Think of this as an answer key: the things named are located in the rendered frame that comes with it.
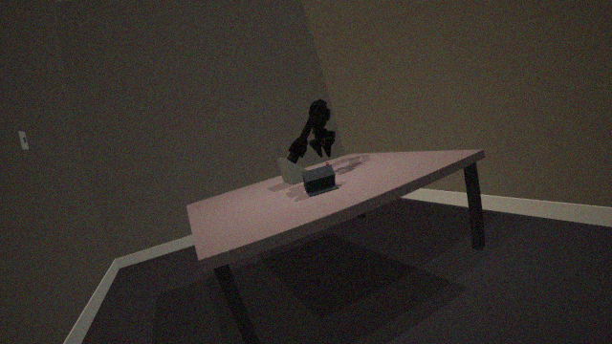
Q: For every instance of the grey square panel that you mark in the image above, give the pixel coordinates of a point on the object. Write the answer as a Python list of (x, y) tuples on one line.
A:
[(319, 180)]

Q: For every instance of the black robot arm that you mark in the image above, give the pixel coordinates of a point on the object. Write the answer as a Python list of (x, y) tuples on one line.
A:
[(319, 114)]

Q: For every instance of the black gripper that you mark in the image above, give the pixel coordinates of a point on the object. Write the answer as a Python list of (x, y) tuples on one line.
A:
[(321, 138)]

